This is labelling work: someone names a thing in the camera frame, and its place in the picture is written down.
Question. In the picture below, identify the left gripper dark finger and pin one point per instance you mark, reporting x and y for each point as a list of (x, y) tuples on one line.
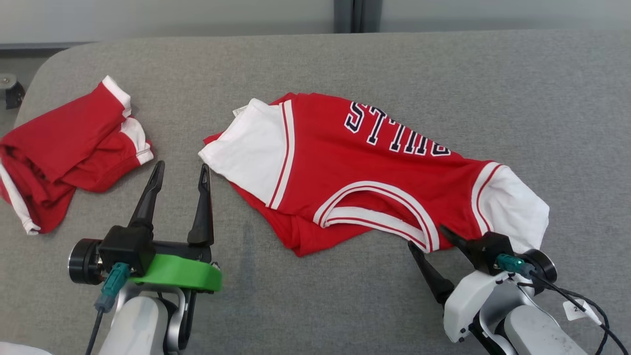
[(148, 207), (202, 222)]

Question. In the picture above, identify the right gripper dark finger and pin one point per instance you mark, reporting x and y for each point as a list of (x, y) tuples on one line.
[(456, 239), (434, 281)]

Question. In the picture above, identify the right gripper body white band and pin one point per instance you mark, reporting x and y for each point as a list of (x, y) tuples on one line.
[(468, 301)]

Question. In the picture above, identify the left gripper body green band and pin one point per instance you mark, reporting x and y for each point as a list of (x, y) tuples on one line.
[(182, 273)]

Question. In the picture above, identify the red shorts white trim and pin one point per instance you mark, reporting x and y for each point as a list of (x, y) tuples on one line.
[(64, 143)]

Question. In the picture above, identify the red Bulls 23 jersey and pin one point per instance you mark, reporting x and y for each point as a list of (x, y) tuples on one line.
[(345, 162)]

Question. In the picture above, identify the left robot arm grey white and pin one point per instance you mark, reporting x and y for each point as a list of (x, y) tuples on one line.
[(133, 325)]

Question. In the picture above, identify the right gripper black cylinder motor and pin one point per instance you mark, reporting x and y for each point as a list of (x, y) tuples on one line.
[(544, 266)]

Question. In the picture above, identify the gripper black cylinder motor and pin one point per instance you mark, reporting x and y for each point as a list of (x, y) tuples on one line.
[(544, 266), (83, 261)]

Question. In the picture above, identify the left gripper black cylinder motor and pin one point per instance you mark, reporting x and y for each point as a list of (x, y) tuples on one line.
[(83, 261)]

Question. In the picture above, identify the grey fabric sofa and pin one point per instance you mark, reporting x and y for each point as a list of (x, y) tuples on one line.
[(345, 305)]

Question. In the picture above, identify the black caster wheel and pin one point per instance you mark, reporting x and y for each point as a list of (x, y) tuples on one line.
[(12, 93)]

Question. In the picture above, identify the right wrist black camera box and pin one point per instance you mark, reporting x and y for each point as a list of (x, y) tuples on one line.
[(488, 251)]

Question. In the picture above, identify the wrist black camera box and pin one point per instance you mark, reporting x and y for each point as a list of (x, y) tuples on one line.
[(488, 251), (125, 249)]

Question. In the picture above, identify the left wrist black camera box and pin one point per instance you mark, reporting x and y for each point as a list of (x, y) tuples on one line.
[(125, 249)]

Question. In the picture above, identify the grey wall partition post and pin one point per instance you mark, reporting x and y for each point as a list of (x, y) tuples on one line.
[(345, 15)]

